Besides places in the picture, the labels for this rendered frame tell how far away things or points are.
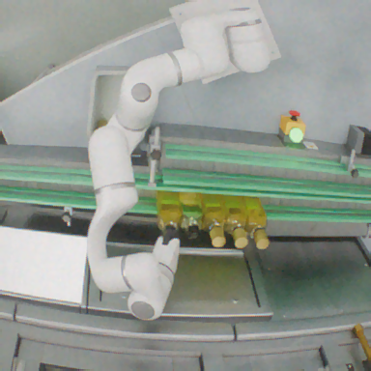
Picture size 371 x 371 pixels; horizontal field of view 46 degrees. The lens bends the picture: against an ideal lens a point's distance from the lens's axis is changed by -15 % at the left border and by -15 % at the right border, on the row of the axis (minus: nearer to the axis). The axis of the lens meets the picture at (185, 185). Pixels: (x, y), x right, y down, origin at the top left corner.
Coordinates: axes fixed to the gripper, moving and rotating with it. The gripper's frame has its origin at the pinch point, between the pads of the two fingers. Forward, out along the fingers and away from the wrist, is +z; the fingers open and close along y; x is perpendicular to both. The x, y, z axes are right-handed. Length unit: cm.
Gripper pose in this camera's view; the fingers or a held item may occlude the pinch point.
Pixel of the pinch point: (171, 242)
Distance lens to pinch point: 121.5
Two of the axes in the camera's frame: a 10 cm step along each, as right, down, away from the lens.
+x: -9.8, -1.8, 1.1
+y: 1.2, -8.9, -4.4
